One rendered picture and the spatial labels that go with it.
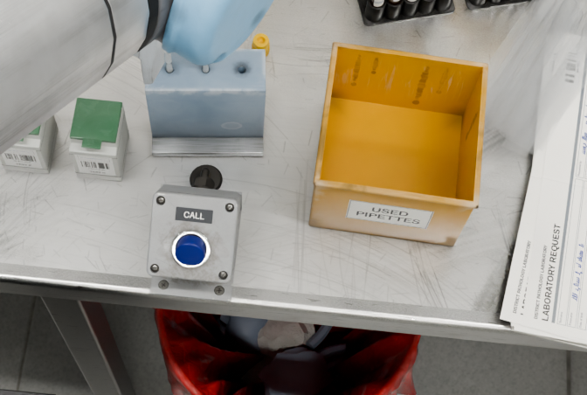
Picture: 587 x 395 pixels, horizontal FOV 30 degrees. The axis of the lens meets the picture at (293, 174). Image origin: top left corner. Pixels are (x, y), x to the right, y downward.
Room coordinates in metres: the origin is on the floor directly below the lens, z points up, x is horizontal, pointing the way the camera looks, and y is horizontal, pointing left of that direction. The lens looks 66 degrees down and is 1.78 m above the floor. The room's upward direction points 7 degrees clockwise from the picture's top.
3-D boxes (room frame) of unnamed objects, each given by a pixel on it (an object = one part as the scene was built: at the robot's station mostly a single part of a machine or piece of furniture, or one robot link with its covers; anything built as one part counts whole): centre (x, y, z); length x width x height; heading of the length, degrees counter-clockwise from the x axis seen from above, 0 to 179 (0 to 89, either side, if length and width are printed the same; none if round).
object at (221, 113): (0.44, 0.08, 0.92); 0.10 x 0.07 x 0.10; 98
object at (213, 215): (0.33, 0.08, 0.92); 0.13 x 0.07 x 0.08; 1
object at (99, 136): (0.39, 0.17, 0.91); 0.05 x 0.04 x 0.07; 1
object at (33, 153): (0.39, 0.24, 0.91); 0.05 x 0.04 x 0.07; 1
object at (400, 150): (0.41, -0.08, 0.93); 0.13 x 0.13 x 0.10; 89
